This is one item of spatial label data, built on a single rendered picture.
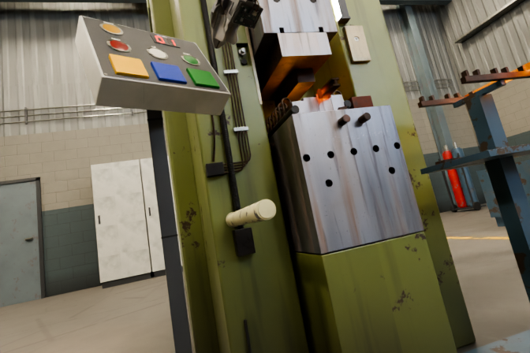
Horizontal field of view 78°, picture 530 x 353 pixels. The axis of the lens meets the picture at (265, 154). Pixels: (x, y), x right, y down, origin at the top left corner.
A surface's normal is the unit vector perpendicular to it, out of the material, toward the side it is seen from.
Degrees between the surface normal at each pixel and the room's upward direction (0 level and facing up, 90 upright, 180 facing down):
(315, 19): 90
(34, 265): 90
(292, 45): 90
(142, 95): 150
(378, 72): 90
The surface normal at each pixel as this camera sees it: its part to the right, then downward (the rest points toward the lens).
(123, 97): 0.47, 0.70
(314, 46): 0.25, -0.24
